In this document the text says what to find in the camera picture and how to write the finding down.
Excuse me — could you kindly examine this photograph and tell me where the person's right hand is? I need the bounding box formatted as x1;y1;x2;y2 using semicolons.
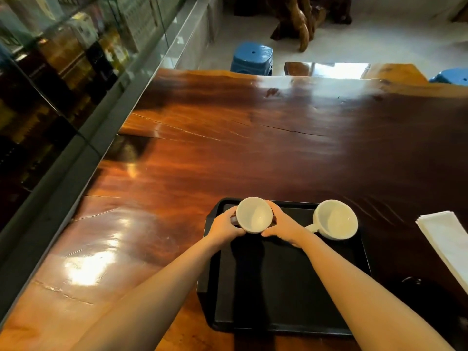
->
261;200;311;249

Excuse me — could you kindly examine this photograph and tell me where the person's left hand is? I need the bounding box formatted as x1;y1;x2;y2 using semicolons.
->
206;205;246;250

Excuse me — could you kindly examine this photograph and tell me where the white ceramic cup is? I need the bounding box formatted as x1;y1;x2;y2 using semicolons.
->
305;199;359;241
231;197;275;234

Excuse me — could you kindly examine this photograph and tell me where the person's right forearm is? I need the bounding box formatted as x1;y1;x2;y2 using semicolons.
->
295;232;456;351

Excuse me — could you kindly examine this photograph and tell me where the person's left forearm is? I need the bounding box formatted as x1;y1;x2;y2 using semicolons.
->
71;234;224;351

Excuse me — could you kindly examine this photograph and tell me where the black rectangular tray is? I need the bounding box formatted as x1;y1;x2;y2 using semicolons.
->
197;197;372;337

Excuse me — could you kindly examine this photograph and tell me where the blue plastic stool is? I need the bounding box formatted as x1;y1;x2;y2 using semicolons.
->
429;67;468;87
230;42;274;76

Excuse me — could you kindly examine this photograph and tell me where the stack of white paper napkins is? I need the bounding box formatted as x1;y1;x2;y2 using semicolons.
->
415;211;468;294

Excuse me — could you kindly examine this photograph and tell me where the carved wooden root furniture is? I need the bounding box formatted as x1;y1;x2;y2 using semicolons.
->
234;0;353;53

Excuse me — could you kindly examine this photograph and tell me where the glass display cabinet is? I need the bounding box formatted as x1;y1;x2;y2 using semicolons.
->
0;0;224;326

